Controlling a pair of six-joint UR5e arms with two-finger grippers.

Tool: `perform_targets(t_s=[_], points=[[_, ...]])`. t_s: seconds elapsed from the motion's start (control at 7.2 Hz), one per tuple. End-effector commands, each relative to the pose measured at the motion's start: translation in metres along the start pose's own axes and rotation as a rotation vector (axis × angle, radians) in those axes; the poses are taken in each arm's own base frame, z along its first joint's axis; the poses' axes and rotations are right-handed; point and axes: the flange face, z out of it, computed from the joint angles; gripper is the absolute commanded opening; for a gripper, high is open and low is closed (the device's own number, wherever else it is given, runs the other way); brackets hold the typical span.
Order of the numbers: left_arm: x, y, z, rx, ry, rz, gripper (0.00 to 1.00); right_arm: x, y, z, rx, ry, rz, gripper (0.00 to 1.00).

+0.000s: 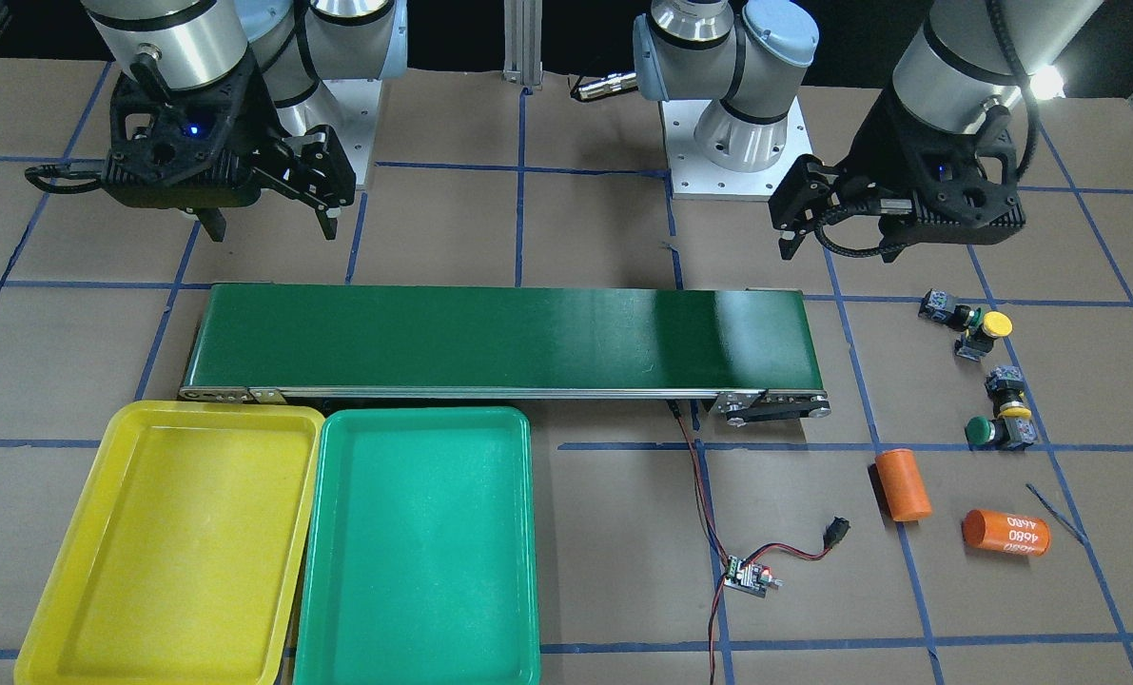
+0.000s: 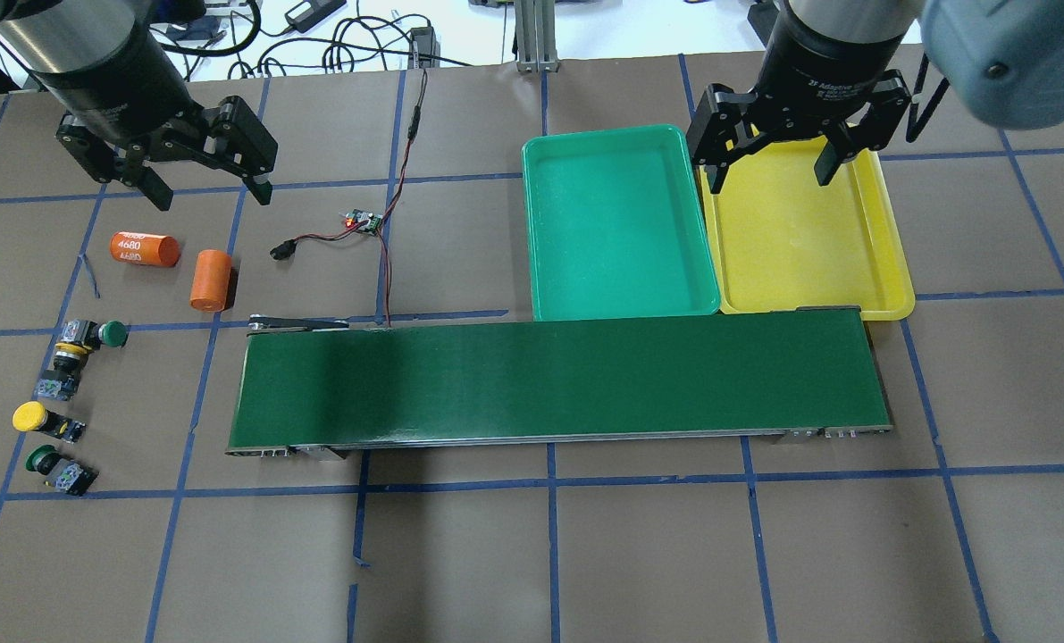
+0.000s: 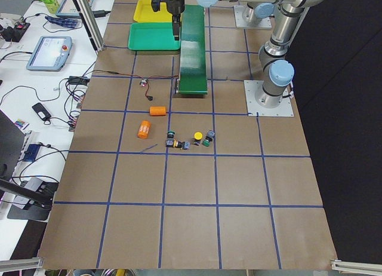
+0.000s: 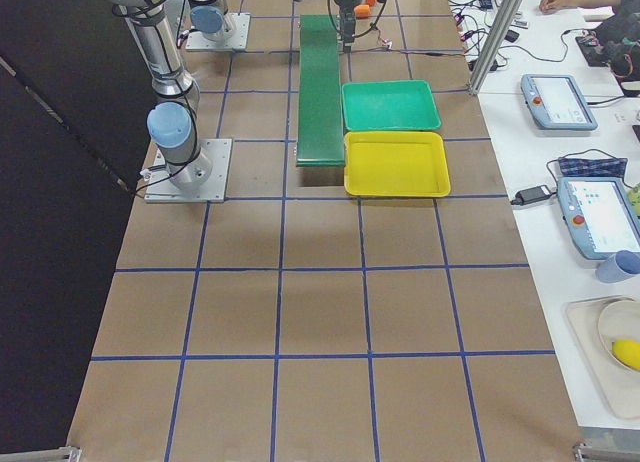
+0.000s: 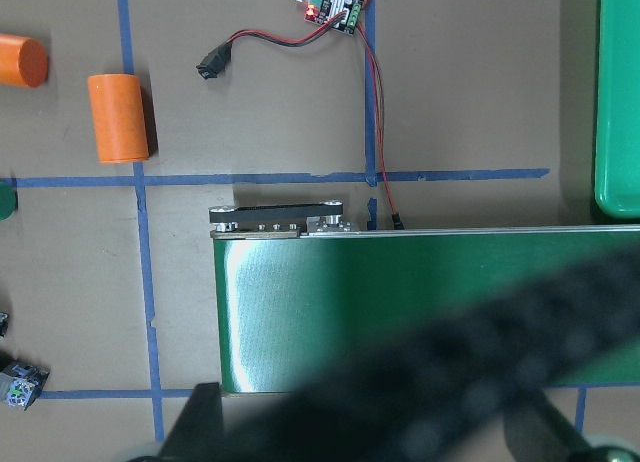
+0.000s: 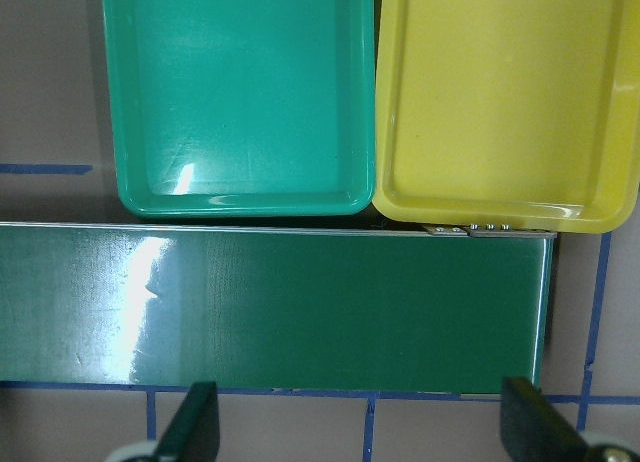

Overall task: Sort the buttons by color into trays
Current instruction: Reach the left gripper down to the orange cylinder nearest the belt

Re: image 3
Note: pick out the green plastic tray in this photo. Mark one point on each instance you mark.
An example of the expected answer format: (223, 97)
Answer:
(154, 36)

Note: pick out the teach pendant near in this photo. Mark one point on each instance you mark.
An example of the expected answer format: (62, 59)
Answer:
(50, 53)

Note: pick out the plain orange cylinder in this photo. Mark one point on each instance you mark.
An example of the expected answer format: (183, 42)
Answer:
(158, 111)

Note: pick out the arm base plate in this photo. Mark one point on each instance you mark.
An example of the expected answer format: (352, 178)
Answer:
(261, 104)
(257, 17)

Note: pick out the small motor controller board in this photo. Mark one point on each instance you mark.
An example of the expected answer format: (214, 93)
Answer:
(143, 82)

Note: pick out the blue patterned cloth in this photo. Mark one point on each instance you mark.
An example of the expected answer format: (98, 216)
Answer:
(63, 22)

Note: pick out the green conveyor belt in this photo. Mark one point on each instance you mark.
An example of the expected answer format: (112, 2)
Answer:
(192, 77)

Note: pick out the black monitor stand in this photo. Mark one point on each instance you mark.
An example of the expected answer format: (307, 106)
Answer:
(33, 196)

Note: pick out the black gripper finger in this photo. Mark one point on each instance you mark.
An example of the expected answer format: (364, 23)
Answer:
(176, 30)

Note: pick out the green push button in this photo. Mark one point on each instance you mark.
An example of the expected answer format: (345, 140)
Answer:
(170, 134)
(209, 138)

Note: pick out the teach pendant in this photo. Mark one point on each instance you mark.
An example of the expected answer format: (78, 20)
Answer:
(50, 53)
(67, 9)

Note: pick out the yellow plastic tray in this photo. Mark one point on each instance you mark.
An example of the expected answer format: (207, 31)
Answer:
(145, 14)

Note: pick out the aluminium frame post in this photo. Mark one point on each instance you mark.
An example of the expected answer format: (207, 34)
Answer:
(86, 14)

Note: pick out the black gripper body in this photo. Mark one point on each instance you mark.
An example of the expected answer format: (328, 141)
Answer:
(175, 6)

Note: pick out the green drink bottle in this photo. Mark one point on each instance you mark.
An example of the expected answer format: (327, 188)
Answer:
(51, 5)

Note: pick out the orange cylinder with label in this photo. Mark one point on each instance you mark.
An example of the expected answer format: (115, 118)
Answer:
(144, 128)

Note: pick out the black power adapter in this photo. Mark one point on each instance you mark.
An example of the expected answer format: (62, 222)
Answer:
(78, 80)

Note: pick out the teach pendant far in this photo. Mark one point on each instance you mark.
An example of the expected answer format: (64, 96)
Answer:
(67, 9)

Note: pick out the yellow push button small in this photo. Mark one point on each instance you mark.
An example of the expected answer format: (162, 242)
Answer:
(172, 143)

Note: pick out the yellow push button large cap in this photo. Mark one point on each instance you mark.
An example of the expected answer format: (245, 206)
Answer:
(197, 138)

